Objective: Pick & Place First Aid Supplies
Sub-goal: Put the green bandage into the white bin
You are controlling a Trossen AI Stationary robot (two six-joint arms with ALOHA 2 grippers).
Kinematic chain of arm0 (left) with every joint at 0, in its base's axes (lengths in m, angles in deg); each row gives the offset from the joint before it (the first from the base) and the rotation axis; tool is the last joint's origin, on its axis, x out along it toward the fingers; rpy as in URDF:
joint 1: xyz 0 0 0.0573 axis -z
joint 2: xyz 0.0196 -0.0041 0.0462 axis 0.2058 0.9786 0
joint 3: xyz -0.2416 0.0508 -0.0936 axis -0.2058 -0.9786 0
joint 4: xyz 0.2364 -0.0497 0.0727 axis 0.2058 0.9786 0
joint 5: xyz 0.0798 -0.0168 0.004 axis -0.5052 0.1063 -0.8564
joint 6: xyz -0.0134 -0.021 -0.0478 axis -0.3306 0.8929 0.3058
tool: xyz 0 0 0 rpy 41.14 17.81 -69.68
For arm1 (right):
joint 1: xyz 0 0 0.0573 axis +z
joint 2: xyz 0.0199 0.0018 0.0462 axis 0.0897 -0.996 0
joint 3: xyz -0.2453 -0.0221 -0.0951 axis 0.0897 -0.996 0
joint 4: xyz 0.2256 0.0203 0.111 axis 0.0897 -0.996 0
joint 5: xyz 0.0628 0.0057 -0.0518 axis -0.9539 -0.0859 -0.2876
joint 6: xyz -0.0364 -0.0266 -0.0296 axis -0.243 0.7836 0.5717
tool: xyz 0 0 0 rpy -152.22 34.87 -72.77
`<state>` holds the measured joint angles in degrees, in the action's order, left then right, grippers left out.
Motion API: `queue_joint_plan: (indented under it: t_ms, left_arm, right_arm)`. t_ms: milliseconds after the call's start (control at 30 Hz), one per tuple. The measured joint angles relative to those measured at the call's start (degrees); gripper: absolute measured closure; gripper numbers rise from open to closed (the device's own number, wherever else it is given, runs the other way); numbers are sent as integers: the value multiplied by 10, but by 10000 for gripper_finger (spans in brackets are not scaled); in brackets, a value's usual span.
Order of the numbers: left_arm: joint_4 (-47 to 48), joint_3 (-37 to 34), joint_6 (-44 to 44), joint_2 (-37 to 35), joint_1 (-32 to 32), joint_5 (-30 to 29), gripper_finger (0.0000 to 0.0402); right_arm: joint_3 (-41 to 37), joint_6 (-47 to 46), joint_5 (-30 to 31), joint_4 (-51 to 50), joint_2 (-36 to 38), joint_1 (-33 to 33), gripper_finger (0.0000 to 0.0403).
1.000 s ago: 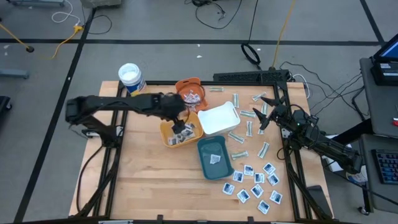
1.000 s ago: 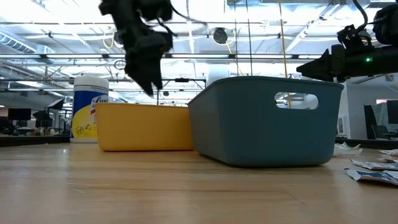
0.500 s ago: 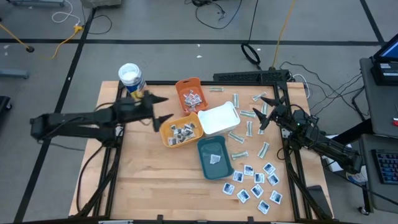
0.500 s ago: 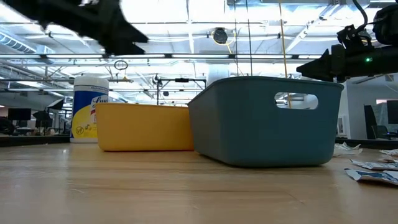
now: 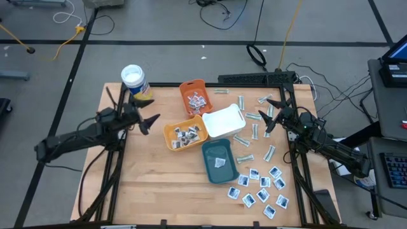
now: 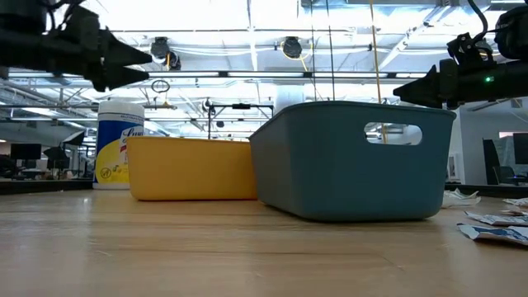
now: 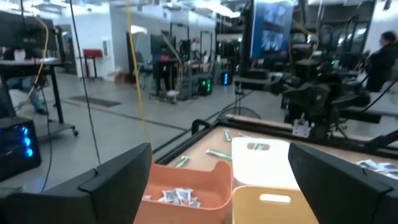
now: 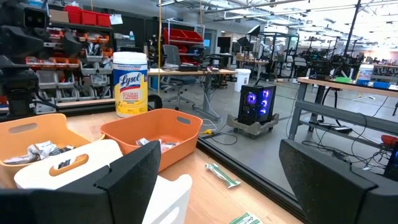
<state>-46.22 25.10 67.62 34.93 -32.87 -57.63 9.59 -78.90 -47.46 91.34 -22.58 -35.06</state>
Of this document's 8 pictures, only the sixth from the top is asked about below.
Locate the Lysol disinfecting wipes canister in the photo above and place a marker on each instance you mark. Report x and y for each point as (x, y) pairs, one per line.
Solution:
(115, 123)

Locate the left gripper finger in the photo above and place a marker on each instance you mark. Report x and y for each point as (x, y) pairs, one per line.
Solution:
(111, 78)
(117, 53)

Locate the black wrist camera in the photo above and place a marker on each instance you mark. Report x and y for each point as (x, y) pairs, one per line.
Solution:
(78, 18)
(470, 50)

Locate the yellow plastic bin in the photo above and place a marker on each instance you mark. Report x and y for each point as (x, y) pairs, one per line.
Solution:
(189, 169)

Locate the green-striped white long packet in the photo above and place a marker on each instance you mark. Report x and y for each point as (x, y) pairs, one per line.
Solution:
(460, 199)
(515, 201)

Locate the blue-print white square packet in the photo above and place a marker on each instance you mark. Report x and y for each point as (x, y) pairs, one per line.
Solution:
(497, 218)
(493, 233)

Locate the black background rig frame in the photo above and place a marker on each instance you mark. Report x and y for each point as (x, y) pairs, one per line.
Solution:
(241, 106)

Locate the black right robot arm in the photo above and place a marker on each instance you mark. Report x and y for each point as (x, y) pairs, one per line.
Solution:
(511, 78)

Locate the dark upright panel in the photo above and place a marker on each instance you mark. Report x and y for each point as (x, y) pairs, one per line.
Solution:
(491, 161)

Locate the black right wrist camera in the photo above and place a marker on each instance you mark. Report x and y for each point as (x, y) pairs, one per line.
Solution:
(470, 50)

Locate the teal plastic bin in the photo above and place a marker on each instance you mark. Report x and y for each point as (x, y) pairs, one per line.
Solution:
(330, 173)

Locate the black studio light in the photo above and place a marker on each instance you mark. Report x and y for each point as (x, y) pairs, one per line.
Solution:
(74, 137)

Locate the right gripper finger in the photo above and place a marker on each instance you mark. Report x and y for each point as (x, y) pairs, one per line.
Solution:
(431, 102)
(425, 82)

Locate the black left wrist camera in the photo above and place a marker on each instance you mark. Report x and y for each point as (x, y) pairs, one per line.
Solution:
(78, 18)

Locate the black monitor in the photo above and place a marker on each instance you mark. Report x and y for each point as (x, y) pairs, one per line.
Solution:
(25, 151)
(520, 147)

